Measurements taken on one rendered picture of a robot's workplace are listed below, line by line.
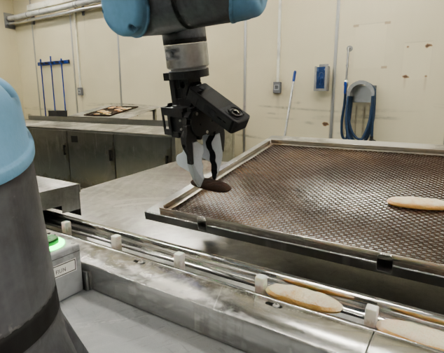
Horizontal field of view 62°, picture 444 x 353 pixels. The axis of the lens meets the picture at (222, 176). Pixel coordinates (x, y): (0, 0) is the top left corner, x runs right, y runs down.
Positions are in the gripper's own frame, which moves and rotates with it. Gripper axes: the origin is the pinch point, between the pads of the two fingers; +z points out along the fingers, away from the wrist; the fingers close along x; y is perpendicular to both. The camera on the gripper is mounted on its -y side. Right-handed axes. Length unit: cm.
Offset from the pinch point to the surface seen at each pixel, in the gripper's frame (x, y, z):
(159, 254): 15.9, -2.7, 7.7
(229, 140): -256, 229, 85
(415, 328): 10.5, -40.2, 6.4
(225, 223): 5.9, -8.8, 4.8
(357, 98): -330, 113, 46
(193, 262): 14.2, -9.3, 7.8
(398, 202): -16.1, -29.5, 4.8
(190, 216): 7.2, -1.7, 4.7
